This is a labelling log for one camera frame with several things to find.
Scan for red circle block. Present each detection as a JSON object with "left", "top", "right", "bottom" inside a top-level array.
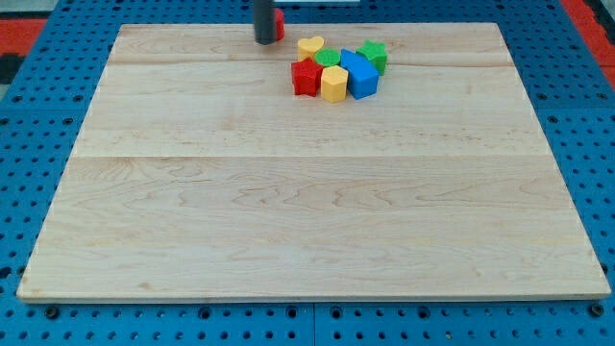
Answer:
[{"left": 274, "top": 8, "right": 285, "bottom": 41}]

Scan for green circle block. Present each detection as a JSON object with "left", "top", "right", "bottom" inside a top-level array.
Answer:
[{"left": 314, "top": 48, "right": 341, "bottom": 67}]

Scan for yellow heart block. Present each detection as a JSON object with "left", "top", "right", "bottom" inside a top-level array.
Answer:
[{"left": 297, "top": 36, "right": 325, "bottom": 62}]

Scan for yellow hexagon block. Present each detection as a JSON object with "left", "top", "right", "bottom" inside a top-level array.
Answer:
[{"left": 320, "top": 65, "right": 349, "bottom": 103}]

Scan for red star block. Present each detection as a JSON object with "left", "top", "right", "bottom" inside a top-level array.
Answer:
[{"left": 291, "top": 58, "right": 324, "bottom": 97}]

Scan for wooden board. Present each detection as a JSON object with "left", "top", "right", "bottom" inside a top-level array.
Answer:
[{"left": 17, "top": 22, "right": 611, "bottom": 304}]

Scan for blue house-shaped block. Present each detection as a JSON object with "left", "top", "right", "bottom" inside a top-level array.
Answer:
[{"left": 340, "top": 49, "right": 380, "bottom": 99}]

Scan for green star block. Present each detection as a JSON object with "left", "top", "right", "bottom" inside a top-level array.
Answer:
[{"left": 356, "top": 39, "right": 388, "bottom": 76}]

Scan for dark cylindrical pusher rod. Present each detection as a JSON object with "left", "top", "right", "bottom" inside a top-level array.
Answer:
[{"left": 253, "top": 0, "right": 277, "bottom": 45}]

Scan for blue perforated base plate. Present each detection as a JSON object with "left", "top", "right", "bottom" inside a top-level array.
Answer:
[{"left": 1, "top": 1, "right": 614, "bottom": 345}]

